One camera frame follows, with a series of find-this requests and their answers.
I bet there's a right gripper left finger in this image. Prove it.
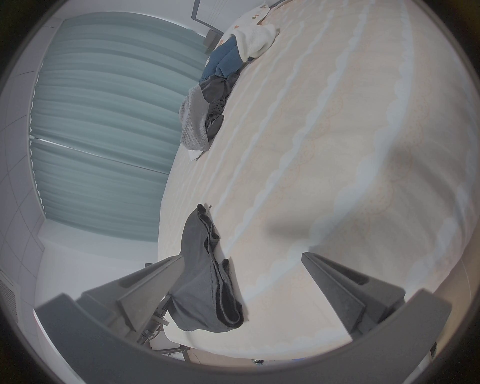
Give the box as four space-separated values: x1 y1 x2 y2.
80 254 185 334

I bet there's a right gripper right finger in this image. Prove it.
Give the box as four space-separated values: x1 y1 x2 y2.
302 252 406 334

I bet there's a black T-shirt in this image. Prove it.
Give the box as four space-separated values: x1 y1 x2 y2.
167 203 245 333

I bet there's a bed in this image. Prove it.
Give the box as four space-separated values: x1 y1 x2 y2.
157 0 477 361

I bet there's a pile of clothes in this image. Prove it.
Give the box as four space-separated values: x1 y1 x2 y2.
179 24 281 162

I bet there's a blue-green curtain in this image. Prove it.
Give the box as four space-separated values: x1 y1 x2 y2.
29 11 214 175
30 139 177 244

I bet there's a white printed pillow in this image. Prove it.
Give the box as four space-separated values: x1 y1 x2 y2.
230 0 280 31

